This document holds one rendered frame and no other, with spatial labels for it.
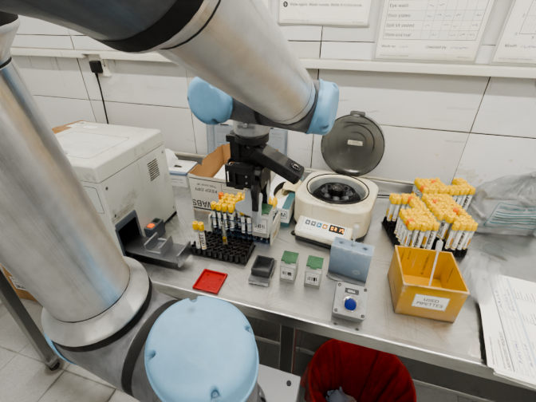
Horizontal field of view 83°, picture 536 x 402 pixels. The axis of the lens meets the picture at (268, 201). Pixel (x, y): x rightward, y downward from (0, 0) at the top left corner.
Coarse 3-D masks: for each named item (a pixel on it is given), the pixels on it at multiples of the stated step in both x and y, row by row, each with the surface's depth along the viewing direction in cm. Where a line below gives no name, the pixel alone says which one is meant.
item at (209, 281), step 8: (208, 272) 82; (216, 272) 81; (200, 280) 79; (208, 280) 79; (216, 280) 79; (224, 280) 79; (192, 288) 77; (200, 288) 76; (208, 288) 77; (216, 288) 77
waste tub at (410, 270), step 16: (400, 256) 78; (416, 256) 77; (432, 256) 76; (448, 256) 75; (400, 272) 69; (416, 272) 79; (448, 272) 74; (400, 288) 68; (416, 288) 66; (432, 288) 65; (448, 288) 73; (464, 288) 65; (400, 304) 69; (416, 304) 68; (432, 304) 67; (448, 304) 66; (448, 320) 68
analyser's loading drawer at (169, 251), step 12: (132, 240) 87; (144, 240) 87; (156, 240) 86; (168, 240) 84; (132, 252) 84; (144, 252) 83; (156, 252) 81; (168, 252) 83; (180, 252) 80; (180, 264) 81
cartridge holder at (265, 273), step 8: (264, 256) 82; (256, 264) 82; (264, 264) 83; (272, 264) 80; (256, 272) 79; (264, 272) 78; (272, 272) 80; (248, 280) 78; (256, 280) 78; (264, 280) 78
